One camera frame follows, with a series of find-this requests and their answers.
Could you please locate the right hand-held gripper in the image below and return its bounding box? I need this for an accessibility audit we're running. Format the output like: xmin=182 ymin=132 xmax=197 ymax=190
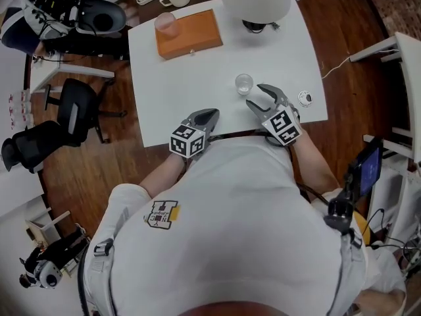
xmin=245 ymin=84 xmax=303 ymax=147

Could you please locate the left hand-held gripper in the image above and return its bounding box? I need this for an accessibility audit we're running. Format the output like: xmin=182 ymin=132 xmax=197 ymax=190
xmin=169 ymin=108 xmax=220 ymax=160

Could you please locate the small clear glass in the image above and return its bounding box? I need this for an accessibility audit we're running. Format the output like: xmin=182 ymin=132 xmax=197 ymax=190
xmin=234 ymin=73 xmax=254 ymax=96

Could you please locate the frosted pink cup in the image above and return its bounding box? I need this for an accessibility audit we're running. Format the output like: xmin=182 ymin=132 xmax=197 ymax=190
xmin=154 ymin=11 xmax=180 ymax=38

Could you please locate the person's left forearm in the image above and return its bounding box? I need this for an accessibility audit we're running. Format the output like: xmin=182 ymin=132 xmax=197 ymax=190
xmin=139 ymin=153 xmax=188 ymax=199

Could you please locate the person's right forearm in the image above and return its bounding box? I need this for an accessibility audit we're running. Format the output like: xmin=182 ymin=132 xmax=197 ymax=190
xmin=294 ymin=128 xmax=341 ymax=194

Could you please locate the orange box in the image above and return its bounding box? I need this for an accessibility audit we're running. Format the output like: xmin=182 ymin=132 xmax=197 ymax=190
xmin=154 ymin=9 xmax=224 ymax=61

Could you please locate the person's white shirt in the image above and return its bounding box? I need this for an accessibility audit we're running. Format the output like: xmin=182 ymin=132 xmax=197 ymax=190
xmin=82 ymin=133 xmax=368 ymax=316

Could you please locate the black office chair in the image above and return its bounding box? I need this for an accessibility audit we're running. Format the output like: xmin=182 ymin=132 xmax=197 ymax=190
xmin=1 ymin=77 xmax=128 ymax=174

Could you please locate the small white table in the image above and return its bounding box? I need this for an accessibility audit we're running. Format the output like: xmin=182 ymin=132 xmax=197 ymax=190
xmin=349 ymin=31 xmax=421 ymax=164

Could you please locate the white helmet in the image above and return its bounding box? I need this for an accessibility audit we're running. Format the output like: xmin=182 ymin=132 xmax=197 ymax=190
xmin=70 ymin=0 xmax=128 ymax=34

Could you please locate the group of small bottles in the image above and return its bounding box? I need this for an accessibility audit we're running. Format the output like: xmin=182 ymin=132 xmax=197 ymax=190
xmin=6 ymin=90 xmax=34 ymax=130

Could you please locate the grey backpack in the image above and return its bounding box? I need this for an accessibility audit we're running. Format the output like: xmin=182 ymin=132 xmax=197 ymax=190
xmin=19 ymin=0 xmax=80 ymax=43

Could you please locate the white floor cable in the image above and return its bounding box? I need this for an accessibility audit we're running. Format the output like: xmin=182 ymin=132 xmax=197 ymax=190
xmin=320 ymin=56 xmax=353 ymax=80

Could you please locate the black phone on mount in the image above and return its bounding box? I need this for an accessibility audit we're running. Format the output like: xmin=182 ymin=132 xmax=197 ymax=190
xmin=348 ymin=136 xmax=384 ymax=198

